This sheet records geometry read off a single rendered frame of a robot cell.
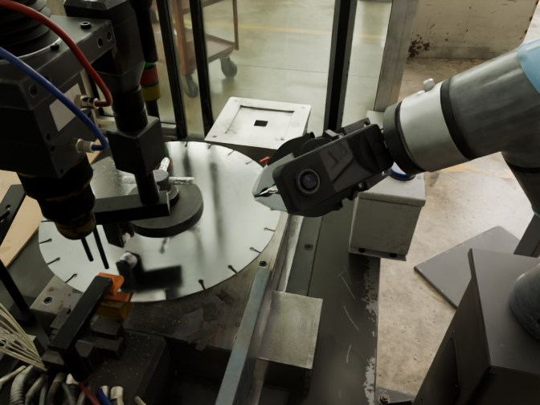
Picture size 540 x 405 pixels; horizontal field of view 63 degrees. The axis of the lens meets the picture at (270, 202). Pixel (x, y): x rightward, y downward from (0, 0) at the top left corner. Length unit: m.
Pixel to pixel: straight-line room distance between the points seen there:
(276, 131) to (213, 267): 0.41
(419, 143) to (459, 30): 3.35
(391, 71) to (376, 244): 0.35
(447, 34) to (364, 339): 3.19
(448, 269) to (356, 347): 1.21
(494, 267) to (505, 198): 1.50
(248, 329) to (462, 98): 0.27
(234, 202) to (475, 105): 0.36
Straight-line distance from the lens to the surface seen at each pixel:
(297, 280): 0.78
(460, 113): 0.39
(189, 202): 0.62
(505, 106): 0.38
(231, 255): 0.55
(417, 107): 0.41
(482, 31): 3.81
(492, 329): 0.81
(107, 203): 0.54
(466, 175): 2.46
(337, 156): 0.40
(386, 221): 0.78
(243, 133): 0.87
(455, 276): 1.88
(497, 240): 2.10
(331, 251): 0.84
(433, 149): 0.40
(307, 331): 0.64
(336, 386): 0.69
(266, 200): 0.52
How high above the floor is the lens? 1.36
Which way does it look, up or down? 41 degrees down
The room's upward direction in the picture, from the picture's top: straight up
